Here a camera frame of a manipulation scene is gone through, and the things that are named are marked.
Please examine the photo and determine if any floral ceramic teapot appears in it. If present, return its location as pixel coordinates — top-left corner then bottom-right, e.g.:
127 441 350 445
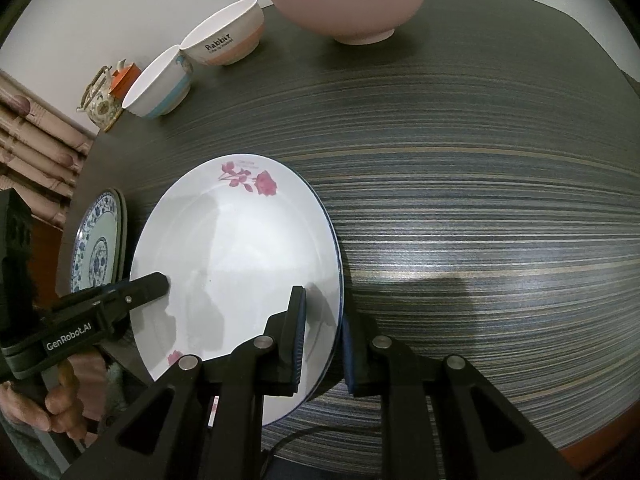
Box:
76 60 126 132

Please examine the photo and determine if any small blue floral plate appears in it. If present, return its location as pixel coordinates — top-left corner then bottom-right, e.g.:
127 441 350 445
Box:
70 189 123 293

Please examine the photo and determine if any white bowl with blue base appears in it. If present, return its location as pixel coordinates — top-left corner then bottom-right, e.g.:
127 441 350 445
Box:
121 45 193 120

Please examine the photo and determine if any patterned beige curtain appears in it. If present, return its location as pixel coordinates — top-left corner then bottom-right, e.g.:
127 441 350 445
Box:
0 72 96 231

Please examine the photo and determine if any orange lidded cup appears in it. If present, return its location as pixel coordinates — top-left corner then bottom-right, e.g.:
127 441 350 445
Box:
110 62 143 97

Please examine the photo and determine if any white plate with pink roses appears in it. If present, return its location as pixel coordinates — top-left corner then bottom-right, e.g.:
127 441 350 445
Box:
129 154 345 427

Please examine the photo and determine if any person's left hand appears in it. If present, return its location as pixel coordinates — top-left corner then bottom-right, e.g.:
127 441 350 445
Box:
0 350 108 446

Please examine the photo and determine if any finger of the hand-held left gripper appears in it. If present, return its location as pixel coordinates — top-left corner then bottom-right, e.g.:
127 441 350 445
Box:
92 272 171 333

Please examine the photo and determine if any large pink bowl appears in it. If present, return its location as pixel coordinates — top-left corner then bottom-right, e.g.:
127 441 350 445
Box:
265 0 430 46

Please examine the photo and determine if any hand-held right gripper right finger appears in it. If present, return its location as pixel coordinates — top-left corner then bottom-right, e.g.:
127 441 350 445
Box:
341 317 583 480

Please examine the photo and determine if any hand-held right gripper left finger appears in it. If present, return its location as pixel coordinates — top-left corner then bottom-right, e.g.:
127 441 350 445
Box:
62 285 308 480

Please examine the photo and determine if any brown wooden furniture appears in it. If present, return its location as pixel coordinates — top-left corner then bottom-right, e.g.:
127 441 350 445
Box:
27 212 68 306

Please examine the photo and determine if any white bowl with pink base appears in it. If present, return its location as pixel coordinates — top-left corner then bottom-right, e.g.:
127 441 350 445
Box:
180 0 265 67

